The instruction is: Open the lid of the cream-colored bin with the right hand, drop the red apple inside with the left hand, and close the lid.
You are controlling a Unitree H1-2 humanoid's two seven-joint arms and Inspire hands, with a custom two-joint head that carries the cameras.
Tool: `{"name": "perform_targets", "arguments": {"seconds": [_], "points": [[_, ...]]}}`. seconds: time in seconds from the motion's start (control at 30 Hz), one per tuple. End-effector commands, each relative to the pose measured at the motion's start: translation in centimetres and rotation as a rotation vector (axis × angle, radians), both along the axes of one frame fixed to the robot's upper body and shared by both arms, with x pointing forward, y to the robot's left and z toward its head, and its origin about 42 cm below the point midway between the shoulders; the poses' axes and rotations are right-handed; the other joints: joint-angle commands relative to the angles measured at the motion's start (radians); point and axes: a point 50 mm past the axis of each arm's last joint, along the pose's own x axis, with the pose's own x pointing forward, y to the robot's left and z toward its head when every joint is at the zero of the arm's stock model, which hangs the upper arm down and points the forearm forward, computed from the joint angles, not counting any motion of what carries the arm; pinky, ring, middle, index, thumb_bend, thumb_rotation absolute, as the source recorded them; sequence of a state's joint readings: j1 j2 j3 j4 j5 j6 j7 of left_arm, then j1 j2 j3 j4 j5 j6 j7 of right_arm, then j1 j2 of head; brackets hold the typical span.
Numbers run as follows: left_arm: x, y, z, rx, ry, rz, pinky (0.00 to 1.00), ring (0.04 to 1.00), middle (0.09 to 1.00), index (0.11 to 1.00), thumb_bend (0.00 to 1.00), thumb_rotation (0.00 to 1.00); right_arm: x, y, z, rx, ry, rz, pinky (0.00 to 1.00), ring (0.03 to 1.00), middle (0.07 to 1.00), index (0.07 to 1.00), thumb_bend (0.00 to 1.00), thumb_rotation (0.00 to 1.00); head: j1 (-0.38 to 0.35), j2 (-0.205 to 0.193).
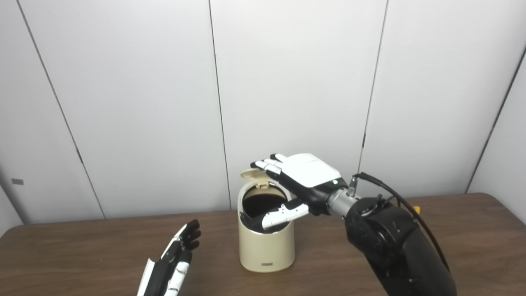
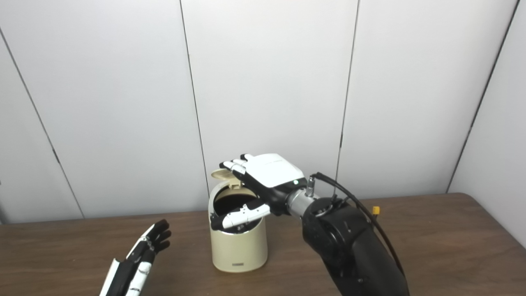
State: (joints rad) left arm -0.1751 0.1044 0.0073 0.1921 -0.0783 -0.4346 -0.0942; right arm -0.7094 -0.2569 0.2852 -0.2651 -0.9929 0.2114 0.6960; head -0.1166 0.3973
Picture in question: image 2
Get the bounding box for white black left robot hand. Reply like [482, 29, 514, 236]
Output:
[99, 219, 172, 296]

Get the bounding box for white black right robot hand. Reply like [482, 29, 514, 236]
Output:
[210, 153, 309, 231]

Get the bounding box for cream-colored bin body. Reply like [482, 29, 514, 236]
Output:
[208, 178, 268, 273]

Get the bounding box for cream round bin lid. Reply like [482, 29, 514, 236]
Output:
[211, 168, 244, 190]

